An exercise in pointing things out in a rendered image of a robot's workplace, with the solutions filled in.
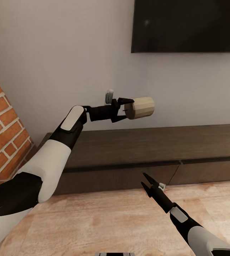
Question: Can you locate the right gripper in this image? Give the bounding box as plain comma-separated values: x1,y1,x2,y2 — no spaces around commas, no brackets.
141,172,168,205

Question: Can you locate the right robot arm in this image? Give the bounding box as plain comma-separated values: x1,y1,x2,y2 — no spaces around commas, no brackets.
141,172,230,256

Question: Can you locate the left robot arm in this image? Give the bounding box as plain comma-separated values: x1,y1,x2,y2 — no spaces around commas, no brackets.
0,89,134,243

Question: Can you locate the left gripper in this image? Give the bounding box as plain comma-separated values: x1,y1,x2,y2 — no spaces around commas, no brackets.
98,98,134,122

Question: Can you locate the pillar candle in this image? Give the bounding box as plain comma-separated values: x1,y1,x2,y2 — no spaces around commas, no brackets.
124,96,155,120

